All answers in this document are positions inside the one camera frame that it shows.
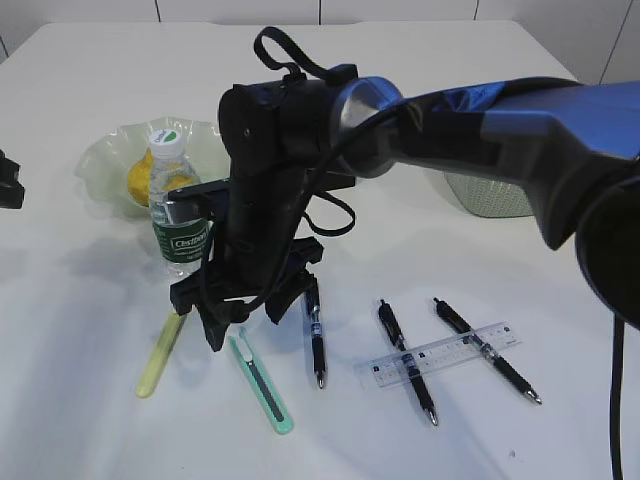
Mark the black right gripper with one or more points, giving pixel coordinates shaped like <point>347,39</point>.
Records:
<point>279,136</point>

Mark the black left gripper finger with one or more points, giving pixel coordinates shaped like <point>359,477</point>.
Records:
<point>12,192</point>

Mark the teal utility knife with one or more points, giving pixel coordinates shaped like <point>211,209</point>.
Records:
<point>260,383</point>

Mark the yellow-green utility knife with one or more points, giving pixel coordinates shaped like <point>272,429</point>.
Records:
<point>159,356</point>

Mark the clear water bottle green label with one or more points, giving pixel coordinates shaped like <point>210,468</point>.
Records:
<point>179,230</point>

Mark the yellow pear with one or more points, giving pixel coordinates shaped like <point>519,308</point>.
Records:
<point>138,179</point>

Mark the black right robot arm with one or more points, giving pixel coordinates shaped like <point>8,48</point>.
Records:
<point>572,148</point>

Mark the black pen left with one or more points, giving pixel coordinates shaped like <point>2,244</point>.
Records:
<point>312,310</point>

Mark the black pen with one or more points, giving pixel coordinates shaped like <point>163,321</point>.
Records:
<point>446,313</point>
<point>312,310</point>
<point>396,337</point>

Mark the translucent green wavy glass plate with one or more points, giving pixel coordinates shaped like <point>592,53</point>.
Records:
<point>105,165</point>

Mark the black pen middle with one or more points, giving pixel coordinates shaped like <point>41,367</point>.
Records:
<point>396,337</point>

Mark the black square pen holder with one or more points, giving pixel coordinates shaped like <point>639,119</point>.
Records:
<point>336,181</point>

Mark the black pen right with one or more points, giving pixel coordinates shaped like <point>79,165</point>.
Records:
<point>446,313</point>

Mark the clear plastic ruler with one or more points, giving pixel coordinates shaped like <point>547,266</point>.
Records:
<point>434,357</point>

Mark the green woven plastic basket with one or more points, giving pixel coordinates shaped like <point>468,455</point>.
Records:
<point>489,198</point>

